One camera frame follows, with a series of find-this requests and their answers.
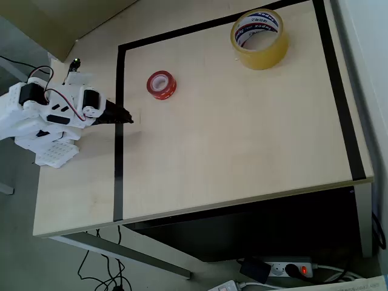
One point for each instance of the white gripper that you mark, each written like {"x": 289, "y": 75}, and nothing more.
{"x": 91, "y": 113}

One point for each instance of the red tape roll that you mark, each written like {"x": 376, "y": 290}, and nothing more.
{"x": 165, "y": 91}

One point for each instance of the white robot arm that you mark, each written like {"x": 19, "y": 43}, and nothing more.
{"x": 12, "y": 121}

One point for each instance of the yellow tape roll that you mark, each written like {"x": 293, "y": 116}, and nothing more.
{"x": 263, "y": 59}

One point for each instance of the wide black tape strip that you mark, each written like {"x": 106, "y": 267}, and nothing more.
{"x": 339, "y": 91}

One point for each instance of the black module with green LED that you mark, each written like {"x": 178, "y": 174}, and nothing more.
{"x": 74, "y": 64}

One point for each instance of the white furniture leg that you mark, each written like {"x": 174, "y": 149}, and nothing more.
{"x": 6, "y": 188}

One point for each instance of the grey metal table bar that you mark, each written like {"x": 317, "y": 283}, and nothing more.
{"x": 130, "y": 251}

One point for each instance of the small white power strip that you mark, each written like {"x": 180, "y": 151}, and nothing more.
{"x": 225, "y": 286}

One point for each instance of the black power adapter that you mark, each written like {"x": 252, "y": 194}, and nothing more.
{"x": 254, "y": 269}

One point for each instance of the black round plug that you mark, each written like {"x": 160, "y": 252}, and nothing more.
{"x": 292, "y": 270}

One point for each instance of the grey metal table leg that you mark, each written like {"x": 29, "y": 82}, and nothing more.
{"x": 363, "y": 218}

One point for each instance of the white perforated base plate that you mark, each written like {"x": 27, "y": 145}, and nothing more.
{"x": 56, "y": 154}

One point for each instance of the white power strip red switch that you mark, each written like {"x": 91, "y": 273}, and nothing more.
{"x": 280, "y": 269}

